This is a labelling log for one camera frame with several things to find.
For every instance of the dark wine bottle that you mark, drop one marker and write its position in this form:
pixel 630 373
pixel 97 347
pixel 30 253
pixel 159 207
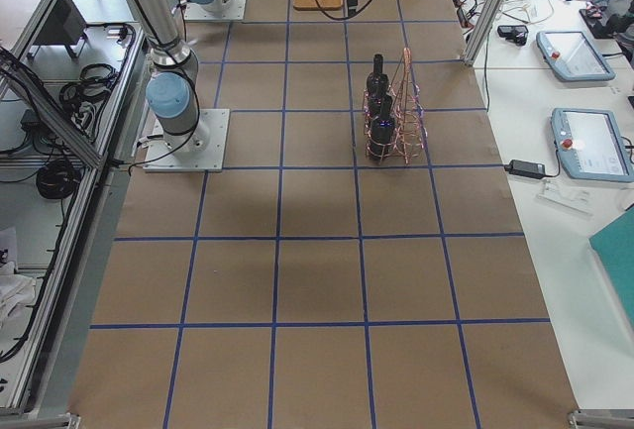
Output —
pixel 377 82
pixel 380 109
pixel 381 133

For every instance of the black handheld device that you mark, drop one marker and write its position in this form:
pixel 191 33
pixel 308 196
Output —
pixel 516 34

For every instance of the far teach pendant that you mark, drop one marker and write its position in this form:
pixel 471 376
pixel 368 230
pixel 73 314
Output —
pixel 573 57

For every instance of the teach pendant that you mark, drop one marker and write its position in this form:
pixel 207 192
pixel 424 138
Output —
pixel 573 57
pixel 589 145

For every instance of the black power adapter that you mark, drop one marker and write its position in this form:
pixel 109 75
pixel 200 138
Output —
pixel 527 169

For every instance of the near teach pendant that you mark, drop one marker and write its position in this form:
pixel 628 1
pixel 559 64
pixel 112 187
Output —
pixel 589 145

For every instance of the clear acrylic stand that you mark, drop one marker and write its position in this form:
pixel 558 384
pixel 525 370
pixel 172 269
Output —
pixel 579 201

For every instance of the teal board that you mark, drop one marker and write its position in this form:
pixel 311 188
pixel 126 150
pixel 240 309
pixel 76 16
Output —
pixel 614 246

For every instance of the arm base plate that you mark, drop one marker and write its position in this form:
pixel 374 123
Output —
pixel 205 150
pixel 236 12

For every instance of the copper wire bottle basket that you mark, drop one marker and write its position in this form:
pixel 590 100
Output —
pixel 408 140

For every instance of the aluminium frame post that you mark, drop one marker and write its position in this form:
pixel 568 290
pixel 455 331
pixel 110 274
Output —
pixel 481 31

